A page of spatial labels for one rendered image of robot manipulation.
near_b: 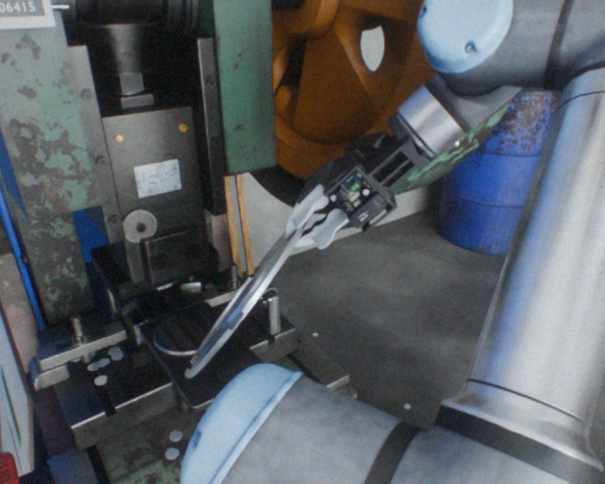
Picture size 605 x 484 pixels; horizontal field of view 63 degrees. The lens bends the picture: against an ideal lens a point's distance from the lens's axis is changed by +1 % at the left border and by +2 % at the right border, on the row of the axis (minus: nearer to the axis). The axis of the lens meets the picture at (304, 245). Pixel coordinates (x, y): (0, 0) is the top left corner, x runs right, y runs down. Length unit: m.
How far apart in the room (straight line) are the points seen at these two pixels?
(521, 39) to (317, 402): 0.33
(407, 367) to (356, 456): 1.72
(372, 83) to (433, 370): 1.38
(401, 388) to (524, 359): 1.62
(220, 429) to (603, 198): 0.29
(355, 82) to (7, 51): 0.54
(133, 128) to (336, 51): 0.40
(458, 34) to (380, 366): 1.68
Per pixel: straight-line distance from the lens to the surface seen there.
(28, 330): 1.23
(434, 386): 1.98
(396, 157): 0.58
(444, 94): 0.56
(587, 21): 0.46
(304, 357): 1.06
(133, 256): 0.86
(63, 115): 0.72
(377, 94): 0.89
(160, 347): 0.90
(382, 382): 1.95
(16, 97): 0.71
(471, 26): 0.45
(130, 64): 0.82
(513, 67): 0.47
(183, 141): 0.83
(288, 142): 1.09
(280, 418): 0.34
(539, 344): 0.33
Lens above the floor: 1.34
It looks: 28 degrees down
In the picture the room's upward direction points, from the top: straight up
